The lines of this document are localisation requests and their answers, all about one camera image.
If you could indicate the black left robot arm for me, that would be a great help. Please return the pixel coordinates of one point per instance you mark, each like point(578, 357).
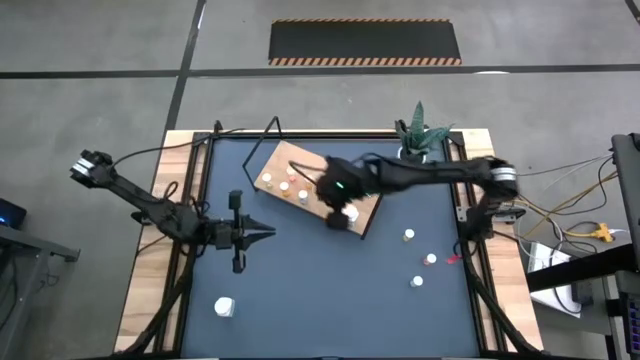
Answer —
point(135, 192)

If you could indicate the yellow power splitter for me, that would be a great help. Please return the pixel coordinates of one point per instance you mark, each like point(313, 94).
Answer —
point(602, 232)

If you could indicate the pale yellow pill bottle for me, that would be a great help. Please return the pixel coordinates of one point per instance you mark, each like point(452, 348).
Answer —
point(409, 234)
point(266, 177)

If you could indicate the black aluminium table frame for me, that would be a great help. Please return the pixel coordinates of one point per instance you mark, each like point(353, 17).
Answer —
point(350, 135)

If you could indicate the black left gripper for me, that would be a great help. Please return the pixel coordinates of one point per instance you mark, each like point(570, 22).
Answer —
point(227, 235)

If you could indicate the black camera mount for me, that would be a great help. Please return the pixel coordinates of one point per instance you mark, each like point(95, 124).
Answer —
point(519, 214)

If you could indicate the white box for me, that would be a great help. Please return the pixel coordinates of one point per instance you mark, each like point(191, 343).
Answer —
point(545, 257)

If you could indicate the dark device blue light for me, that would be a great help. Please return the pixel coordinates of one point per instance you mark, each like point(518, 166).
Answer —
point(12, 212)

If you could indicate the wooden shelf black metal frame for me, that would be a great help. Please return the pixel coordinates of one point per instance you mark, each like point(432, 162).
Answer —
point(285, 160)

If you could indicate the black hazard striped floor mat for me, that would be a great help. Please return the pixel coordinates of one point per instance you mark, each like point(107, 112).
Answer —
point(365, 42)

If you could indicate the dark grey monitor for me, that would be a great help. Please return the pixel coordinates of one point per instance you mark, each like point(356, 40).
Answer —
point(630, 190)

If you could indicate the grey metal cart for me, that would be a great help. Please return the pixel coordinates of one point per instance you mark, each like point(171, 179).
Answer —
point(30, 245)

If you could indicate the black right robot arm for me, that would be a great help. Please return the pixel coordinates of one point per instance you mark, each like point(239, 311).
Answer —
point(435, 172)

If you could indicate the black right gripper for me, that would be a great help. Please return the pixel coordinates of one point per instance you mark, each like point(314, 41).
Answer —
point(337, 221)

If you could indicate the red pill bottle white cap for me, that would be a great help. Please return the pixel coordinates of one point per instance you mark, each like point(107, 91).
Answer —
point(430, 259)

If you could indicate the pink pill bottle white cap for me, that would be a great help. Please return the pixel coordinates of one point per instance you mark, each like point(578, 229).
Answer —
point(291, 172)

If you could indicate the snake plant white pot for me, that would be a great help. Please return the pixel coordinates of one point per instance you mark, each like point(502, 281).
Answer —
point(417, 132)

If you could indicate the black desk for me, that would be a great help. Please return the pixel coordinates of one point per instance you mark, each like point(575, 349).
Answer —
point(580, 267)

